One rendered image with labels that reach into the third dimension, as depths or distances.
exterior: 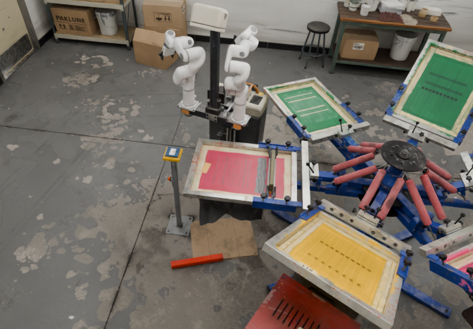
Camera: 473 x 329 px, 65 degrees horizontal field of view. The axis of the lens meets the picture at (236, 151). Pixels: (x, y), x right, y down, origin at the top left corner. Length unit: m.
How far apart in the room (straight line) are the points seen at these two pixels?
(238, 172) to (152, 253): 1.20
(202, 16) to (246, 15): 3.77
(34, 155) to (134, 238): 1.66
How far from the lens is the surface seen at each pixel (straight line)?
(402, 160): 2.67
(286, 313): 2.06
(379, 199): 2.76
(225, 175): 2.75
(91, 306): 3.39
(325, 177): 2.75
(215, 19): 2.45
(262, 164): 2.84
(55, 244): 3.79
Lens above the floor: 2.97
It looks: 43 degrees down
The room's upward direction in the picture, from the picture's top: 4 degrees clockwise
